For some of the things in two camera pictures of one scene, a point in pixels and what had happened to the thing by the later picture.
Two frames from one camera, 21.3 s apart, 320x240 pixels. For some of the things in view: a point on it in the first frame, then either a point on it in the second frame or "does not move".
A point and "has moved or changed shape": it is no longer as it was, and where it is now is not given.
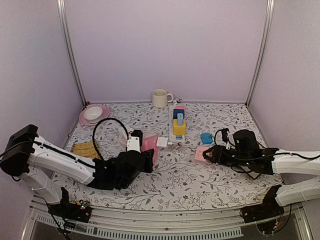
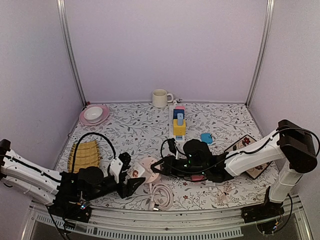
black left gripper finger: (147, 156) to (131, 185)
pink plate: (82, 119) does not move
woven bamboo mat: (86, 149) does not move
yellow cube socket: (179, 130) does not move
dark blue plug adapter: (176, 111) does not move
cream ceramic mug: (160, 98) does not move
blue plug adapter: (206, 138) does not move
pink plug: (199, 155) has moved or changed shape
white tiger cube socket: (120, 139) has moved or changed shape
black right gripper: (218, 156) to (169, 168)
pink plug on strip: (180, 107) does not move
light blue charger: (180, 117) does not move
